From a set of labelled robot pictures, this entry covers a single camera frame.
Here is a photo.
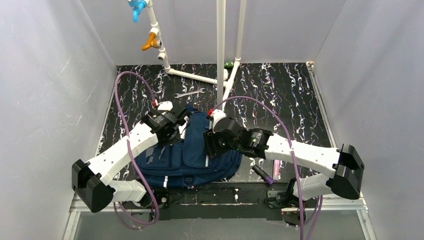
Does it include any navy blue student backpack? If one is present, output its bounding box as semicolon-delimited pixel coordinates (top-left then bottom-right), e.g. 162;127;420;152
134;104;243;189

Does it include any pink highlighter pen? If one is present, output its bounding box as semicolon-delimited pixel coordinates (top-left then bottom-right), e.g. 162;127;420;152
272;159;281;182

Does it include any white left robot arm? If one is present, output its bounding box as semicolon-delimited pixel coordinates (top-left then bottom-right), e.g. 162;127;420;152
71;107;191;213

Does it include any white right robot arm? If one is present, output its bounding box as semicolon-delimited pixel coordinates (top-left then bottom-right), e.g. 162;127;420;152
203;117;365;201

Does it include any silver wrench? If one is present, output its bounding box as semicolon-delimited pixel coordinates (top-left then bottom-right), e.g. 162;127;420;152
174;88;206;99

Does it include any purple marker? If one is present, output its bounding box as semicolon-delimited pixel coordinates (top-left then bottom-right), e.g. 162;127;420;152
251;164;274;185

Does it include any green tap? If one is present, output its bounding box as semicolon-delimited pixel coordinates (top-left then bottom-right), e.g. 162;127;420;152
224;61;234;69

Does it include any orange tap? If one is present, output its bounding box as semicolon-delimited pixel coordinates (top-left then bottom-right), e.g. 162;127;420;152
141;32;162;51

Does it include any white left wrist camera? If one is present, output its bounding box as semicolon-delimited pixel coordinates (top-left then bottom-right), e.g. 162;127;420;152
151;99;173;114

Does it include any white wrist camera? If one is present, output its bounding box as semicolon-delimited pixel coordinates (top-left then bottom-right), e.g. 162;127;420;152
206;109;227;131
151;99;173;114

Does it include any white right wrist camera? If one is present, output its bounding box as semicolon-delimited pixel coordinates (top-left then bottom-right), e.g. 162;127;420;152
206;109;227;131

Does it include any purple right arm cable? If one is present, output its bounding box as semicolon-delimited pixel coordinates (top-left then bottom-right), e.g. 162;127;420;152
208;96;324;240

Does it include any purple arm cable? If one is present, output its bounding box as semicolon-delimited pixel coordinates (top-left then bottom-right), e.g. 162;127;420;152
113;71;161;231
208;96;324;240

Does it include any white PVC pipe frame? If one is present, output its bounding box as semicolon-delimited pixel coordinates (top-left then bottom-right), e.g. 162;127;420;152
142;0;247;104

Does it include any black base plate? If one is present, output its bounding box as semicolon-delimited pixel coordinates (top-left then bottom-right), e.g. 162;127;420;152
153;181;289;221

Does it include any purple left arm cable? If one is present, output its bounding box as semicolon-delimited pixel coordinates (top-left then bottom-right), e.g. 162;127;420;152
113;71;161;231

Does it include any aluminium frame rail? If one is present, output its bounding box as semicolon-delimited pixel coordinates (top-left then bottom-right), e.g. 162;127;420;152
63;69;376;240

